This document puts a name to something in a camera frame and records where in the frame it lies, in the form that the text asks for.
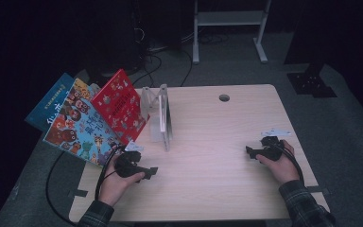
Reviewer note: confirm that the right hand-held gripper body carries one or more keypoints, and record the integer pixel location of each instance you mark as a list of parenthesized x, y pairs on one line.
[(271, 149)]

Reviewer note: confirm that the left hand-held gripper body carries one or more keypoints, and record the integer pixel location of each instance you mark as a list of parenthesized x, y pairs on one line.
[(127, 165)]

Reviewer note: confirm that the white expandable book rack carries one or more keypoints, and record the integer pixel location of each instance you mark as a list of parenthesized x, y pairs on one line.
[(156, 132)]

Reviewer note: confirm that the white caterpillar picture book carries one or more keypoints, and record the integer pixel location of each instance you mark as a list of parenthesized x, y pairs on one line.
[(163, 113)]

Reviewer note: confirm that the red picture book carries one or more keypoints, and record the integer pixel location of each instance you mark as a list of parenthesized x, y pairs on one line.
[(119, 107)]

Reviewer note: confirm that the light blue animal faces book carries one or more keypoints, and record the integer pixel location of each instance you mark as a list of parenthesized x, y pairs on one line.
[(78, 132)]

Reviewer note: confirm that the dark blue monster picture book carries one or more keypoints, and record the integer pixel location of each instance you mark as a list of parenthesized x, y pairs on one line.
[(52, 101)]

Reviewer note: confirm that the person's right hand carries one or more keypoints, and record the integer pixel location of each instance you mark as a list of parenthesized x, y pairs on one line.
[(282, 168)]

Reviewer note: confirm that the person's left hand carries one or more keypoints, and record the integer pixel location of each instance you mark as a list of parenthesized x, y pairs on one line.
[(113, 189)]

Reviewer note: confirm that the white metal desk frame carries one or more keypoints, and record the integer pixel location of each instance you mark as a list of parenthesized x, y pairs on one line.
[(230, 18)]

